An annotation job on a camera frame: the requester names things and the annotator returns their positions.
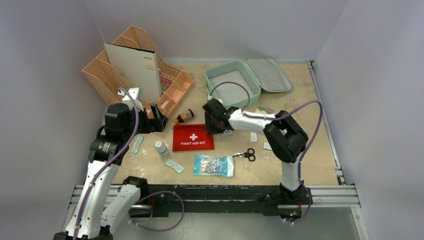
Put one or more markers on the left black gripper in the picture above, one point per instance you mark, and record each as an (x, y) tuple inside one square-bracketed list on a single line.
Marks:
[(151, 125)]

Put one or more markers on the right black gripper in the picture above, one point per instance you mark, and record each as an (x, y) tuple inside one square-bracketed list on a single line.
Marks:
[(212, 120)]

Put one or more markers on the red first aid pouch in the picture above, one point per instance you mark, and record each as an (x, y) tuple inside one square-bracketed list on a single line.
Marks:
[(191, 137)]

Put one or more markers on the white bandage strip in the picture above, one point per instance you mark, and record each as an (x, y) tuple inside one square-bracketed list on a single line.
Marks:
[(267, 146), (253, 137)]

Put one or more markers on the bandage strip front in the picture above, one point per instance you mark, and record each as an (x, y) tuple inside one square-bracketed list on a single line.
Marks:
[(174, 165)]

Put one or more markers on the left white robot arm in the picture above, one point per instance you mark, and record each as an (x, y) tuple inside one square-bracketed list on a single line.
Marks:
[(92, 219)]

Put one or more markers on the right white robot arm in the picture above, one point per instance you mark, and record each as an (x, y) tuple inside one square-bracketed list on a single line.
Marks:
[(287, 140)]

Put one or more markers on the brown medicine bottle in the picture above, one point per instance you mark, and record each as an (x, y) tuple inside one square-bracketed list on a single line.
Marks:
[(184, 117)]

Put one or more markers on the bandage strip left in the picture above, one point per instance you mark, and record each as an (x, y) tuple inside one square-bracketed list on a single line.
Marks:
[(137, 144)]

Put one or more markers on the clear bag of pads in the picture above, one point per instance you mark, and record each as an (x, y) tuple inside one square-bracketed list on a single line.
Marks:
[(226, 134)]

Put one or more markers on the small white bottle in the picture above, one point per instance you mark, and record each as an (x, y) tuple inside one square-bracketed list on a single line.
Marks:
[(161, 149)]

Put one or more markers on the mint green open case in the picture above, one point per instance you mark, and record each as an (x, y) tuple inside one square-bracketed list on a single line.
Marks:
[(245, 80)]

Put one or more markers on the white gauze bag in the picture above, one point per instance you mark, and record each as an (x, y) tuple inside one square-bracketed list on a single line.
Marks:
[(264, 110)]

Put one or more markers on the blue gauze packet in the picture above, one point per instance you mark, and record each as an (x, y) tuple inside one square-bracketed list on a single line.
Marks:
[(206, 165)]

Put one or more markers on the peach plastic file organizer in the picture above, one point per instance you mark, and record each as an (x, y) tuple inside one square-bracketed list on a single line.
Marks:
[(175, 83)]

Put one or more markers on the white booklet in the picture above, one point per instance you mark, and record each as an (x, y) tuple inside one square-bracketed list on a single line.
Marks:
[(139, 68)]

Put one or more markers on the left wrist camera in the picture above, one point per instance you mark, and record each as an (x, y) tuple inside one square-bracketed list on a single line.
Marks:
[(135, 93)]

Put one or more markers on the black handled scissors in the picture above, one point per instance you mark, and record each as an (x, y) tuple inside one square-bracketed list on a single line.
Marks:
[(249, 154)]

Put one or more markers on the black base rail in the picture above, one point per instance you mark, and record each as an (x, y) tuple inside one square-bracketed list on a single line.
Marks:
[(267, 200)]

